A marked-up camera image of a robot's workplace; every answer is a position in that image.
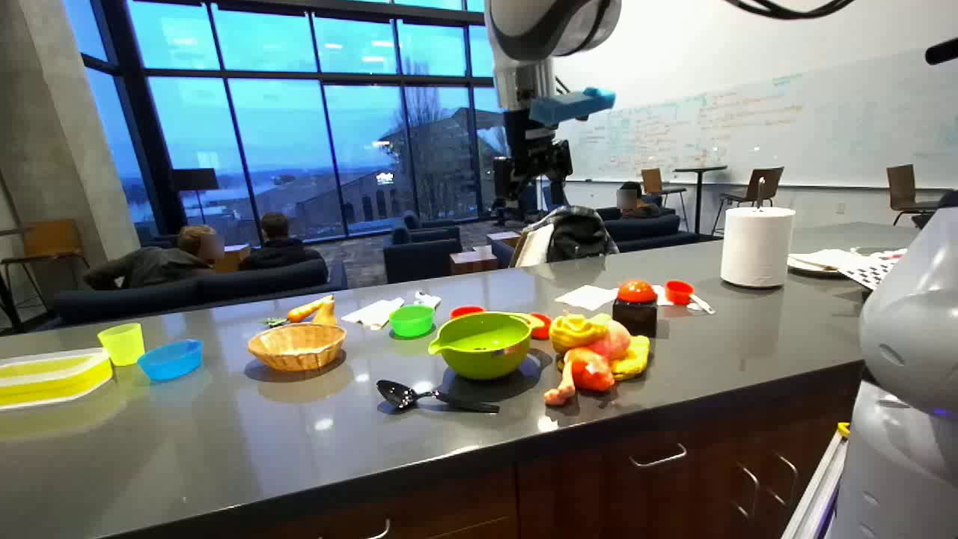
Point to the white paper towel roll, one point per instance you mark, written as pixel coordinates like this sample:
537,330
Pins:
754,248

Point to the small green bowl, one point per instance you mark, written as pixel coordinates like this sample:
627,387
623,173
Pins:
410,321

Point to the shallow red bowl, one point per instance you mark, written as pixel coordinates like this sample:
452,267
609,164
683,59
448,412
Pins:
469,312

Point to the large window wall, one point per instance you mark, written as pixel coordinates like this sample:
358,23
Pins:
287,150

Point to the stack of printed papers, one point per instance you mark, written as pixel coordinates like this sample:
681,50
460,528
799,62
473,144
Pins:
847,267

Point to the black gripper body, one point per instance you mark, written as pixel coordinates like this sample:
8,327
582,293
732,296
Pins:
539,159

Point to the dark round backpack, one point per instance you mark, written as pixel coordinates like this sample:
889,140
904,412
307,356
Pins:
582,237

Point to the dark armchair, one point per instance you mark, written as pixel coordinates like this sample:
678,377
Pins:
419,257

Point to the yellow-green plastic cup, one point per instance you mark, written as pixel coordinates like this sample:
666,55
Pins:
120,345

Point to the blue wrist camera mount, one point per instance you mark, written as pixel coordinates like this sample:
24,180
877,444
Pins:
578,104

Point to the dark lounge couch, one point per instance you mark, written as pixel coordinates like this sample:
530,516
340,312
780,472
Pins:
659,230

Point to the small blue bowl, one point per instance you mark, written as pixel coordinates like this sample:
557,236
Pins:
172,360

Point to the tan toy bread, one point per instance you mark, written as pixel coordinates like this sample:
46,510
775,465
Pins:
313,312

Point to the black stereo camera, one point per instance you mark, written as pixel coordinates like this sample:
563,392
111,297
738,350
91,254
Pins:
945,53

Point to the white crumpled tissue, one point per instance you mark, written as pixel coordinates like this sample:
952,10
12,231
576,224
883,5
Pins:
373,312

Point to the seated person grey jacket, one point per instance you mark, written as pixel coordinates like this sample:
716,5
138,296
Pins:
150,266

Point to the orange plush toy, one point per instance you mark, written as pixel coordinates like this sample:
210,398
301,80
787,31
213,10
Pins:
590,374

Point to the wooden cafe chair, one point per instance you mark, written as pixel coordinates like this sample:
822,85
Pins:
765,185
654,185
901,186

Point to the seated person with cap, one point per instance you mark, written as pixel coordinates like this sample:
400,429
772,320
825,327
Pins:
633,200

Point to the black floor sign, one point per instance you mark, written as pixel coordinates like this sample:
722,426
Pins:
193,180

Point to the wall whiteboard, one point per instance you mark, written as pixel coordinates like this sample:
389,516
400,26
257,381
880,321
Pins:
796,130

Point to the red apple toy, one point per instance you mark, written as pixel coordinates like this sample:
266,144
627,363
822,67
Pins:
635,321

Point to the brown wooden counter cabinet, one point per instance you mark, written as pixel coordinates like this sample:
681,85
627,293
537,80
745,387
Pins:
578,490

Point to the dark blue sofa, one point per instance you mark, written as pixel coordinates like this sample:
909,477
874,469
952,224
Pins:
249,285

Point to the red round toy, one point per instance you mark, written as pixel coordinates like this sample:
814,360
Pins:
539,327

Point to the small white packet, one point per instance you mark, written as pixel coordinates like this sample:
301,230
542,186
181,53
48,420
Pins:
425,302

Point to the wicker basket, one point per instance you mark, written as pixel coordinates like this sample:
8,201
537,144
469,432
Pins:
296,350

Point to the tall round table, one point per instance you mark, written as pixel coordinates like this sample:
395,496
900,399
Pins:
698,173

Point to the orange ball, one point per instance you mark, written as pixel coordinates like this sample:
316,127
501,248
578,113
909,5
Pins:
635,293

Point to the green plastic bowl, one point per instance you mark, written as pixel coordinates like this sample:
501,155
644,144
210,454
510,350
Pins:
482,350

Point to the yellow plastic tray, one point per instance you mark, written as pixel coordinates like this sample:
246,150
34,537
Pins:
48,378

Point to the wooden armchair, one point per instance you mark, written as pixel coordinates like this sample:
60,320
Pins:
46,240

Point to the low wooden table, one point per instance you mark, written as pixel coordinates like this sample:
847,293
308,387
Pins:
473,260

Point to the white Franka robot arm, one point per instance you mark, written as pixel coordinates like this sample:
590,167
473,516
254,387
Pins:
901,320

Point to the black spoon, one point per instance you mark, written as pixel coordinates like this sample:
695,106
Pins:
400,398

